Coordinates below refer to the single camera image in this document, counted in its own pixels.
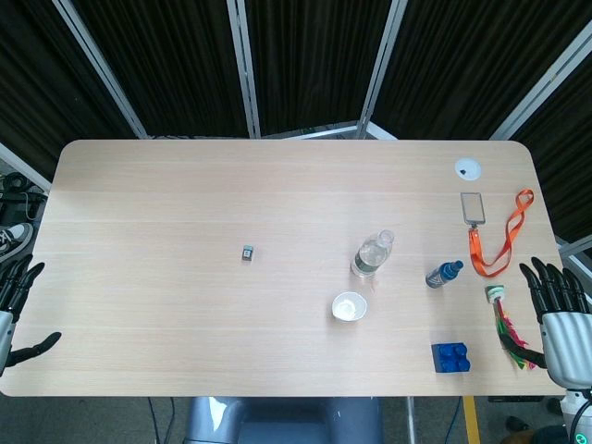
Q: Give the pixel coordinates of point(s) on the white partition post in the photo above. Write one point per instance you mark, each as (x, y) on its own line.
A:
(23, 164)
(99, 65)
(538, 88)
(246, 74)
(381, 69)

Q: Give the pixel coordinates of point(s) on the black and white sneaker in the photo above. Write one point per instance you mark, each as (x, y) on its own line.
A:
(16, 240)

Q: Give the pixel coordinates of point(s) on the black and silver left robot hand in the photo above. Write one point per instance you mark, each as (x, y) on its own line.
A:
(10, 287)

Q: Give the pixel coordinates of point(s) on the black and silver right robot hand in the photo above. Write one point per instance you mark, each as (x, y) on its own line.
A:
(568, 344)

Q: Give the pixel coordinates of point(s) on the white partition base rail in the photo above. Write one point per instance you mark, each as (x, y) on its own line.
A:
(324, 132)

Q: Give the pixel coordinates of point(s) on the blue building block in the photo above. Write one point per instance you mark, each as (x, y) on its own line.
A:
(451, 358)

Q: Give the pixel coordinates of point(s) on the white paper cup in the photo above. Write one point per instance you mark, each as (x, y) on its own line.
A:
(349, 307)

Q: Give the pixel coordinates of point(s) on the colourful feather shuttlecock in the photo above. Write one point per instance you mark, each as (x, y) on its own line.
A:
(494, 292)

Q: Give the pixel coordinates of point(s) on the clear plastic water bottle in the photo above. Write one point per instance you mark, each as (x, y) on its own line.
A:
(370, 256)

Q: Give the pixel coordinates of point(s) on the clear badge holder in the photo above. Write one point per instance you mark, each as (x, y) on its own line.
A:
(472, 208)

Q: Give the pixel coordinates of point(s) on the blue-grey robot torso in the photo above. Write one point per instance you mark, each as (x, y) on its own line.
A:
(282, 423)

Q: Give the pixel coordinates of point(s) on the small dark blue bottle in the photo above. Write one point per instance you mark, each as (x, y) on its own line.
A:
(440, 276)

